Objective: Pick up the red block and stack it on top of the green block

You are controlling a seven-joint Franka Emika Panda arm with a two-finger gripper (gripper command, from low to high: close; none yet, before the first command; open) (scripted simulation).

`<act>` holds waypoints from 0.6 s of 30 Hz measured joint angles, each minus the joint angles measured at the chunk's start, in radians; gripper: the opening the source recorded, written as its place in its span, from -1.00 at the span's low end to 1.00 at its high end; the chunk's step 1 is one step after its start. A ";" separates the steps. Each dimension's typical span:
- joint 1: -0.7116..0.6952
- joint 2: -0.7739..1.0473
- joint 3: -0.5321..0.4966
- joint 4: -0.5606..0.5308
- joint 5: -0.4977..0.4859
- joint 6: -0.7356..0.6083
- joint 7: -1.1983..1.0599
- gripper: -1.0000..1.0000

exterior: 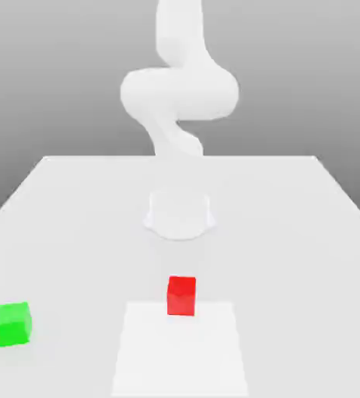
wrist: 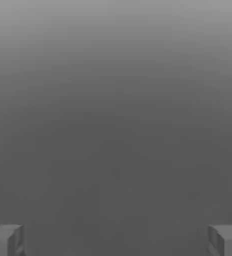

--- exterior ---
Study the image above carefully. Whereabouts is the small red cube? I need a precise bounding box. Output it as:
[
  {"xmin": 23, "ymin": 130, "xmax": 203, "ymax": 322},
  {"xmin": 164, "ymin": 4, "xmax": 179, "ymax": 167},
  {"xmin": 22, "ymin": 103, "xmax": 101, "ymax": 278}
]
[{"xmin": 166, "ymin": 275, "xmax": 197, "ymax": 317}]

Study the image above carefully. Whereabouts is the small green cube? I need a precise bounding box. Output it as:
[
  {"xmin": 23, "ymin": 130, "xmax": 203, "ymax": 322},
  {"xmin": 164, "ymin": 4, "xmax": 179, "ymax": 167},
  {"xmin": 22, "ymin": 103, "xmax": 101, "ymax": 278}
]
[{"xmin": 0, "ymin": 301, "xmax": 33, "ymax": 348}]

